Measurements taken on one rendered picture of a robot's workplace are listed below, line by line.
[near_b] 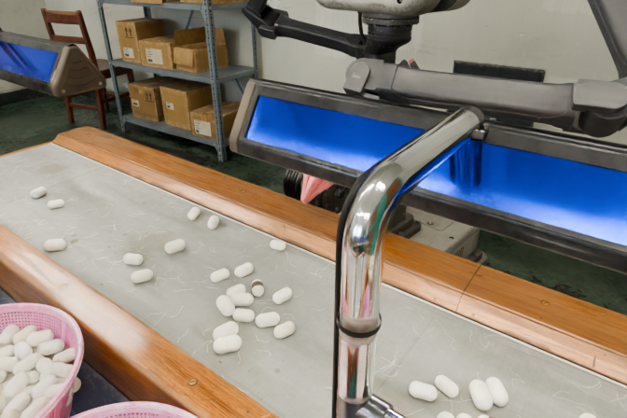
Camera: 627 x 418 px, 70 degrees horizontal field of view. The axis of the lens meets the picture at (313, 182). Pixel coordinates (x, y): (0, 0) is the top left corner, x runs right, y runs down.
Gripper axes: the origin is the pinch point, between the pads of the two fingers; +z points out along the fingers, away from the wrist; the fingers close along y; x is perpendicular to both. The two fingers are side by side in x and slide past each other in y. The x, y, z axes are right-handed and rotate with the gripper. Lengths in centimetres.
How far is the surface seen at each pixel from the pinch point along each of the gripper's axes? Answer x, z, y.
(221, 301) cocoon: -5.7, 21.2, -0.7
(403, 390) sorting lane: -1.6, 19.6, 27.7
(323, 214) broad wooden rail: 13.2, -1.8, -3.3
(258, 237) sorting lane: 7.8, 8.5, -10.5
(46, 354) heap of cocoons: -16.5, 38.1, -14.6
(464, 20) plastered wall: 114, -148, -42
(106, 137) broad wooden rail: 12, 0, -79
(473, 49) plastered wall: 125, -140, -35
